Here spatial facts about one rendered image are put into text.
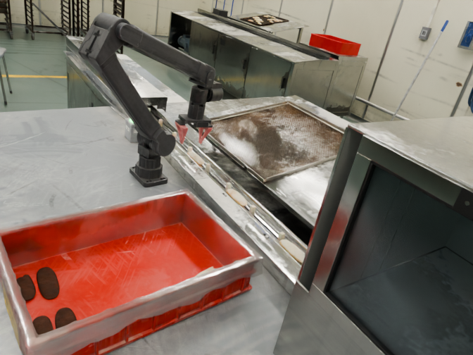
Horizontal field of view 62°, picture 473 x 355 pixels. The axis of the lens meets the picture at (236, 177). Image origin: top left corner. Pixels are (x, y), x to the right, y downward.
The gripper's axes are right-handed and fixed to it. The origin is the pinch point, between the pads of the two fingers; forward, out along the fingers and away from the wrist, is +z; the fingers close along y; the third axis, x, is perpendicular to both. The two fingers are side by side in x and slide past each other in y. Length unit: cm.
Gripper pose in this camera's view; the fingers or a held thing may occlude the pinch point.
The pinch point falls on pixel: (191, 141)
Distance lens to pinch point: 141.7
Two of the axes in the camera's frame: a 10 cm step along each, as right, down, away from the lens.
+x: 5.3, 4.6, -7.1
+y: -8.2, 0.8, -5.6
